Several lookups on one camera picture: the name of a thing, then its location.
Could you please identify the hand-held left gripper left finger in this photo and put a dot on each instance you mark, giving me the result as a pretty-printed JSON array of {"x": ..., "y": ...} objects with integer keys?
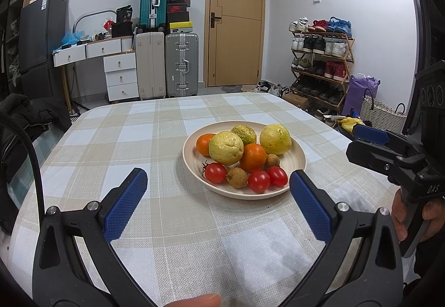
[{"x": 123, "y": 204}]

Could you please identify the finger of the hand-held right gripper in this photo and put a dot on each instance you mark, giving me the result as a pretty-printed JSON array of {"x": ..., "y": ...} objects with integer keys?
[
  {"x": 372, "y": 133},
  {"x": 368, "y": 154}
]

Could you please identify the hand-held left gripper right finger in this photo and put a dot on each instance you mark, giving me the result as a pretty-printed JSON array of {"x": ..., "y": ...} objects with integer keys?
[{"x": 311, "y": 206}]

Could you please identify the brown longan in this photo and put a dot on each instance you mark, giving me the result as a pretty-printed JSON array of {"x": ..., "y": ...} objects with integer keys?
[
  {"x": 273, "y": 160},
  {"x": 237, "y": 177}
]

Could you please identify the mandarin orange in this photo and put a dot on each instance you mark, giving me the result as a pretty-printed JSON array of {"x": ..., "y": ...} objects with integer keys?
[
  {"x": 253, "y": 157},
  {"x": 203, "y": 144}
]

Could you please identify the smooth yellow guava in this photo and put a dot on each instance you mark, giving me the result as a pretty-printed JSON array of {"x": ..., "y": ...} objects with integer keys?
[{"x": 275, "y": 139}]

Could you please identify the beige round plate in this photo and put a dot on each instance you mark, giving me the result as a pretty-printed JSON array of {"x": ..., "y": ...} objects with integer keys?
[{"x": 194, "y": 157}]

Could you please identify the red tomato with green stem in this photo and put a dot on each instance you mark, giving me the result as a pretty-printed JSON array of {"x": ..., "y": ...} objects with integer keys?
[{"x": 215, "y": 172}]

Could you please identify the wrinkled green-yellow guava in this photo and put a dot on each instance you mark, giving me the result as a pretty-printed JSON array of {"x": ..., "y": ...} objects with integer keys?
[{"x": 245, "y": 133}]

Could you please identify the yellow-green guava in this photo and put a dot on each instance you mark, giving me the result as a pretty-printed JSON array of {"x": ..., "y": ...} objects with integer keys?
[{"x": 226, "y": 148}]

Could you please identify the person's right hand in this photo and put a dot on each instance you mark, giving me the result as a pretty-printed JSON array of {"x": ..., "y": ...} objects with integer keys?
[{"x": 398, "y": 216}]

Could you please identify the person's left hand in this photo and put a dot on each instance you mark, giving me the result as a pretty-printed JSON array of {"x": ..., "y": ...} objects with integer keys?
[{"x": 198, "y": 301}]

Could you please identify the grey wicker basket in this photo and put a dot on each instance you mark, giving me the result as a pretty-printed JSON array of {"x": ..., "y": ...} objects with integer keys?
[{"x": 382, "y": 116}]

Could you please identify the yellow plastic bag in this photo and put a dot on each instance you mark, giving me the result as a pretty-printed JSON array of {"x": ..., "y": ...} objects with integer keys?
[{"x": 349, "y": 124}]

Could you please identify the purple bag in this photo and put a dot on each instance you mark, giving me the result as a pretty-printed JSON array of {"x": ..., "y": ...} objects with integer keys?
[{"x": 360, "y": 90}]

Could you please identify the brown cardboard box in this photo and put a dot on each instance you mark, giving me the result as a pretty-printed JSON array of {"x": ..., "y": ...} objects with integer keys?
[{"x": 295, "y": 101}]

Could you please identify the wooden shoe rack with shoes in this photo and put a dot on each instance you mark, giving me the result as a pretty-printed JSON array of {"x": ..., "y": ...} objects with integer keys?
[{"x": 320, "y": 46}]

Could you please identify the scattered sneakers group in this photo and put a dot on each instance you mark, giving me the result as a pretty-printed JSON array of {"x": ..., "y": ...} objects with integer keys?
[{"x": 273, "y": 88}]

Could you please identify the white drawer cabinet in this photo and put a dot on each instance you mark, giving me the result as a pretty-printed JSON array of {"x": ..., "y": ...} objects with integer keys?
[{"x": 121, "y": 77}]

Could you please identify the grey door mat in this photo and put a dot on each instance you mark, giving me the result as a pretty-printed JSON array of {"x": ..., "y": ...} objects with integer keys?
[{"x": 232, "y": 89}]

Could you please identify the beige suitcase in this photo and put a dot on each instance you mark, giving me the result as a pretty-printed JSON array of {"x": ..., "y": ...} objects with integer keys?
[{"x": 150, "y": 65}]

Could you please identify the silver suitcase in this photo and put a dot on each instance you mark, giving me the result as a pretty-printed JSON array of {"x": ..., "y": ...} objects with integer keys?
[{"x": 180, "y": 64}]

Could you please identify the white desk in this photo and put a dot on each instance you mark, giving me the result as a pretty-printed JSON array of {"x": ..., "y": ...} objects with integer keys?
[{"x": 100, "y": 49}]

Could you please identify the wooden door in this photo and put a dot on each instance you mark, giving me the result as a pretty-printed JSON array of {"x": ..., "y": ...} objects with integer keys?
[{"x": 236, "y": 32}]

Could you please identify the blue plastic bag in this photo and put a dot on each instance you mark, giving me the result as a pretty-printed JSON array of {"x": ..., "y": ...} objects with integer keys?
[{"x": 73, "y": 38}]

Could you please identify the black bag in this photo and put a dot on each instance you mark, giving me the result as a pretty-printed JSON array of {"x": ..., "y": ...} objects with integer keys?
[{"x": 121, "y": 30}]

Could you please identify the red packet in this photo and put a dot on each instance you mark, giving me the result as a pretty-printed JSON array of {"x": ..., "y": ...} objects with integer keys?
[{"x": 108, "y": 24}]

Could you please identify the dark grey fridge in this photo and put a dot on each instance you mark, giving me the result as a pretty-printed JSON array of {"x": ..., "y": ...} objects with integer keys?
[{"x": 41, "y": 43}]

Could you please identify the black and yellow shoe box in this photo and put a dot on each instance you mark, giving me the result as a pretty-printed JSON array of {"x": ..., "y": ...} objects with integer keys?
[{"x": 179, "y": 27}]

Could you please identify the black glossy packet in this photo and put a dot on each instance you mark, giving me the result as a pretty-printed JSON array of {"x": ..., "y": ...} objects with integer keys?
[{"x": 124, "y": 14}]

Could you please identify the plain black shoe box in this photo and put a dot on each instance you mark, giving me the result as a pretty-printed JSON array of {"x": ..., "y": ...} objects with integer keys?
[{"x": 177, "y": 17}]

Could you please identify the black shoe box red logo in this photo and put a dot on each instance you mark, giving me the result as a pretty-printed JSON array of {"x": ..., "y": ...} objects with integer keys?
[{"x": 178, "y": 8}]

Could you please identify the teal suitcase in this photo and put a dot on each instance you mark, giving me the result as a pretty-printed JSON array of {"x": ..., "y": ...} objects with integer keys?
[{"x": 153, "y": 1}]

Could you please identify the grey arched frame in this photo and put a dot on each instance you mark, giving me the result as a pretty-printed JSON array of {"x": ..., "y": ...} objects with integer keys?
[{"x": 87, "y": 15}]

